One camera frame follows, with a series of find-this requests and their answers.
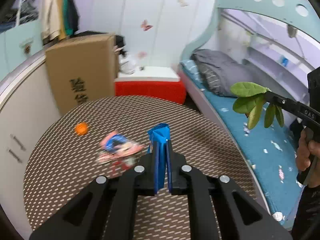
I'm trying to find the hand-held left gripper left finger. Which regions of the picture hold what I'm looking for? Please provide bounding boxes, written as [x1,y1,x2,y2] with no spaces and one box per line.
[29,141,161,240]

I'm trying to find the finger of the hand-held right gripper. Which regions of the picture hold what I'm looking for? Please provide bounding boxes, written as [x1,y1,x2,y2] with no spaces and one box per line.
[264,91,300,115]

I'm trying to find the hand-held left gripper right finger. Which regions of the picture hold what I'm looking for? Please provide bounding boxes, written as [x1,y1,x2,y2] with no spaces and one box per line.
[165,141,292,240]

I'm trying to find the blue packet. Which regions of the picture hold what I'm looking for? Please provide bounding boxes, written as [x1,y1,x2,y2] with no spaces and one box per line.
[147,123,172,170]

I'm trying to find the green leaves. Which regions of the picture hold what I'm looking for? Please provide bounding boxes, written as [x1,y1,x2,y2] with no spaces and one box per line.
[230,82,285,130]

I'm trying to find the person's right hand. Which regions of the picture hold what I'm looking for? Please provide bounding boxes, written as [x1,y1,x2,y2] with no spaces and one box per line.
[296,129,320,188]

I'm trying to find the brown polka dot table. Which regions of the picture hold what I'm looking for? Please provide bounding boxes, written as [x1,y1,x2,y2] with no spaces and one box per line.
[23,95,258,240]

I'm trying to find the colourful snack wrapper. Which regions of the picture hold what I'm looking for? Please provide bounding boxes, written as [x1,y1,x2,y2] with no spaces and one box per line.
[97,129,146,177]

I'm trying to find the teal printed bedsheet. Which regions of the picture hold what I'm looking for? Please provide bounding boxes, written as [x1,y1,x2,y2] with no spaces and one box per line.
[180,60,308,228]

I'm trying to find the grey duvet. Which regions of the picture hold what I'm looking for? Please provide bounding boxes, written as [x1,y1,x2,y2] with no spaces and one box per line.
[191,49,254,97]

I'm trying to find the red bench with white top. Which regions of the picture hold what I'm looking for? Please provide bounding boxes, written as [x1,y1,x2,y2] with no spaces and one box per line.
[114,66,187,105]

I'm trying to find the orange ball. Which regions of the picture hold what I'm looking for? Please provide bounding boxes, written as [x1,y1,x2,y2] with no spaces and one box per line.
[74,122,89,136]

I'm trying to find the blue checked pillow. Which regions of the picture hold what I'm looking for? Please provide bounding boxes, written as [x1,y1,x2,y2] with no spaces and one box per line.
[181,59,208,91]

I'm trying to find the white plastic bag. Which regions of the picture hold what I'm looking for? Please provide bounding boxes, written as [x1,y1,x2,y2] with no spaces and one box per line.
[119,55,137,75]

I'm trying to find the large cardboard box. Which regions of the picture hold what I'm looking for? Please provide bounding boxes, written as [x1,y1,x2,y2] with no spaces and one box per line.
[45,34,119,117]

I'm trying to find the low white cabinet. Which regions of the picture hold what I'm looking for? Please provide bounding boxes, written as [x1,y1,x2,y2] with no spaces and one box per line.
[0,52,63,233]

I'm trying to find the white wardrobe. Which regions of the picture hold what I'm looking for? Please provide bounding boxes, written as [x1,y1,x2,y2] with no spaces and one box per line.
[70,0,218,71]

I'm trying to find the yellow hanging garment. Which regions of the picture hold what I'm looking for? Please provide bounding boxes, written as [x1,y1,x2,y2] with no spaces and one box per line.
[56,0,67,39]

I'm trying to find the green hanging garment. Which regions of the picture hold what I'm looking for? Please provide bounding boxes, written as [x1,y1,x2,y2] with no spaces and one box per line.
[62,0,72,36]

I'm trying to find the black hanging coat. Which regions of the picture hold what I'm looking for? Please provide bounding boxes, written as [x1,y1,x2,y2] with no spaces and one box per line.
[67,0,81,34]

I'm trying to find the cream hanging jacket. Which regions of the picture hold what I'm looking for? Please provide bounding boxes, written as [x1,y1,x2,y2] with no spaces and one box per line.
[41,0,62,41]

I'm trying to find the grey folded clothes pile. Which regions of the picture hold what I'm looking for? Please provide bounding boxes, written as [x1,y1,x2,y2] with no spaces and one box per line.
[17,0,39,18]

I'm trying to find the dark folded jeans pile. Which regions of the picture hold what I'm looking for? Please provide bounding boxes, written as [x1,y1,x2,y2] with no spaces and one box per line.
[0,9,18,25]

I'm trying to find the teal bunk bed frame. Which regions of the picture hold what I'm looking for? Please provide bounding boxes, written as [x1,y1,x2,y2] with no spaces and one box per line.
[179,0,320,230]

